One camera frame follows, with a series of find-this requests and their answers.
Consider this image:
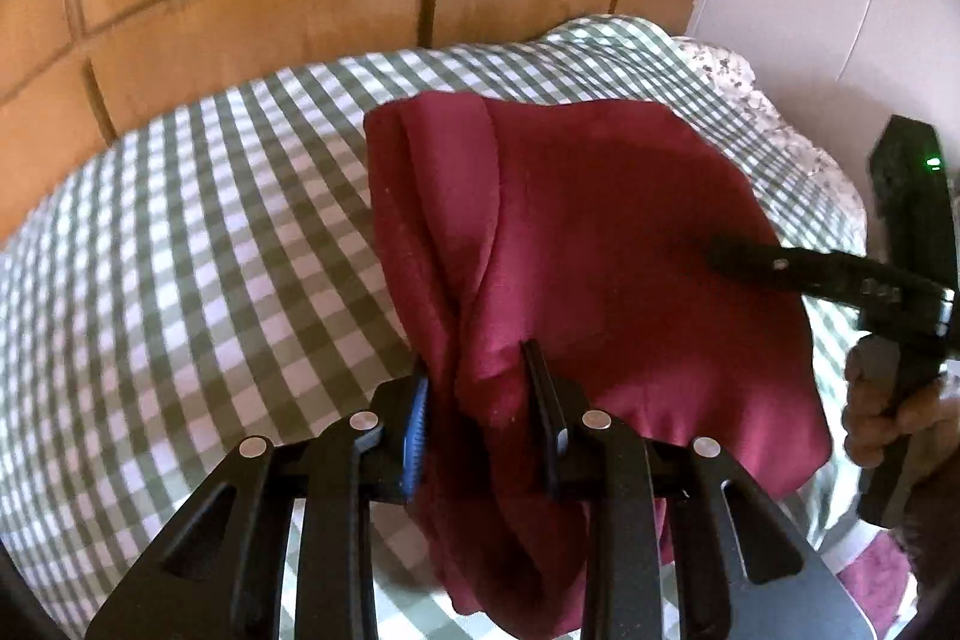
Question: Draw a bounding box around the dark red garment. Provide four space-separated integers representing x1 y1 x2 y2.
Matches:
364 89 833 618

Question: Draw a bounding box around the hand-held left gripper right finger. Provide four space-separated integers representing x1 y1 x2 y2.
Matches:
519 340 807 640

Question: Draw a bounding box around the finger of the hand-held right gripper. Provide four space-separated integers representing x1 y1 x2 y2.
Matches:
709 235 946 313

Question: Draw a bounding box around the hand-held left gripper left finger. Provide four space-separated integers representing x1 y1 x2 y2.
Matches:
82 355 432 640

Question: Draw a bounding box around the pink cloth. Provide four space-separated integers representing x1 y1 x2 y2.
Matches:
836 531 920 618

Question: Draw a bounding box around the person's right hand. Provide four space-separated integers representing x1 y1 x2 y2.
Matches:
840 340 960 470

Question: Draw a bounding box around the green white checked blanket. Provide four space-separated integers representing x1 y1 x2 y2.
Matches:
0 14 923 640

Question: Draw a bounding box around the floral bed sheet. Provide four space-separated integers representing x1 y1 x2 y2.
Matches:
671 36 871 229

